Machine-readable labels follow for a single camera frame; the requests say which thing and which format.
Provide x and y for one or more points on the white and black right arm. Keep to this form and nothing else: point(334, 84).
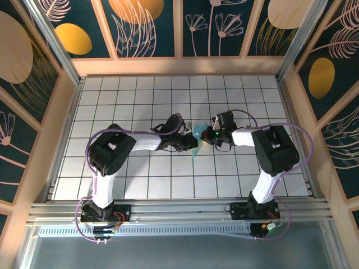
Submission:
point(242, 137)

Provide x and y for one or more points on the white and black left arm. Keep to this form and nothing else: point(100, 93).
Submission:
point(146, 141)

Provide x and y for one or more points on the aluminium table side rail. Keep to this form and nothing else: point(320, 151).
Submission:
point(298, 140)
point(63, 140)

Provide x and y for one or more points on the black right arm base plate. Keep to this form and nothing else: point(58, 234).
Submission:
point(238, 215)

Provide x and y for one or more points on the light blue cloth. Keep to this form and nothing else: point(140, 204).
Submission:
point(197, 129)

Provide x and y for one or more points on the aluminium rail beam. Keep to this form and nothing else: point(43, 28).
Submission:
point(182, 213)

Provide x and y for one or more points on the aluminium corner post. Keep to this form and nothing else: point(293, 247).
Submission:
point(297, 39)
point(56, 47)

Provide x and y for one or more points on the small black electronics box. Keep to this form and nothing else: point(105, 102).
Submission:
point(103, 231)

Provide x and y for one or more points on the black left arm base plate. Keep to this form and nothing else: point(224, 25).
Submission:
point(124, 210)

